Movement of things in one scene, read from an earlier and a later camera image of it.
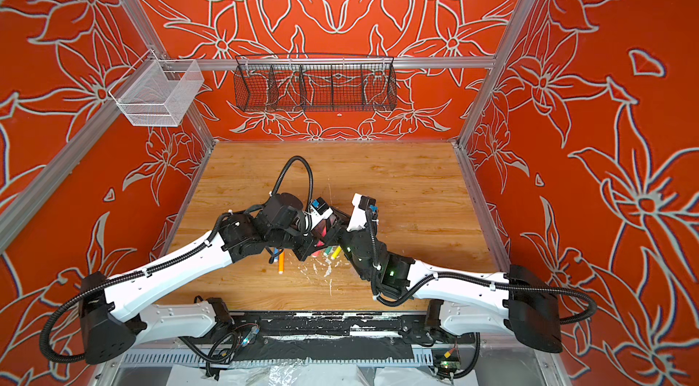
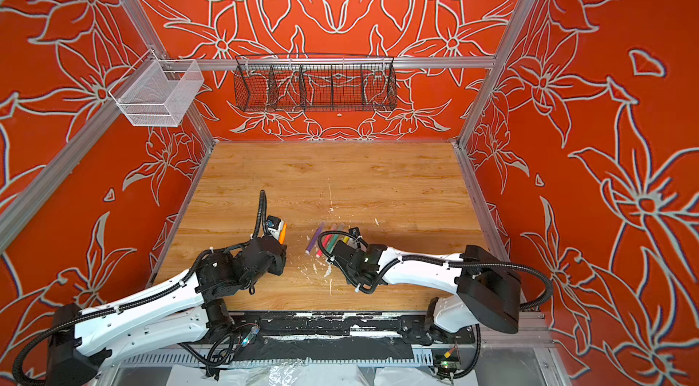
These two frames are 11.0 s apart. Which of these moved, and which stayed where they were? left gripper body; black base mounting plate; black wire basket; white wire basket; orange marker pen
Moved: left gripper body; orange marker pen
Stayed: black base mounting plate; white wire basket; black wire basket
